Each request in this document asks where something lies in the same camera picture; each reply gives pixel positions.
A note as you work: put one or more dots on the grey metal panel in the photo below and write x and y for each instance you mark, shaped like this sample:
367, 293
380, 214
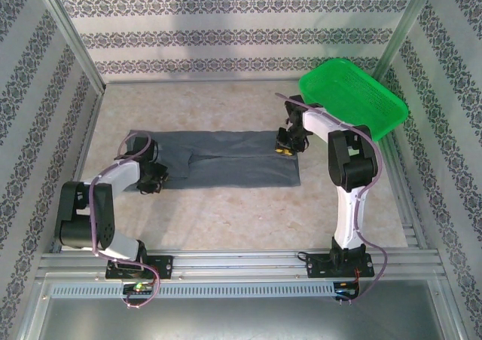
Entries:
241, 321

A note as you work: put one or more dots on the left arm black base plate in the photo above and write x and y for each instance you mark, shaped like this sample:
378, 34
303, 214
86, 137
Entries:
163, 267

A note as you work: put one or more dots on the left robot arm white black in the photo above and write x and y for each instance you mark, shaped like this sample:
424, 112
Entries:
83, 215

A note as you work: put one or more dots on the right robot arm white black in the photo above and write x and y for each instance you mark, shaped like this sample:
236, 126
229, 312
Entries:
350, 166

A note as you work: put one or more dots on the aluminium frame post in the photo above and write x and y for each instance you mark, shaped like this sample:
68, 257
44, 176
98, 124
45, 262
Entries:
403, 31
71, 34

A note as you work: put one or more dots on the aluminium mounting rail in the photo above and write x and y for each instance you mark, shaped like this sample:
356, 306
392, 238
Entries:
241, 262

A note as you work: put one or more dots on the grey t-shirt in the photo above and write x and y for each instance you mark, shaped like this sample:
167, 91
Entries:
233, 159

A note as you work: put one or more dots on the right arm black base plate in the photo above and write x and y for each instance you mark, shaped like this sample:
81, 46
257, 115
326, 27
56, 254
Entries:
320, 267

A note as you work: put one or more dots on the green plastic basket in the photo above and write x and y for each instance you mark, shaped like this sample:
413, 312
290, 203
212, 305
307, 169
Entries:
361, 95

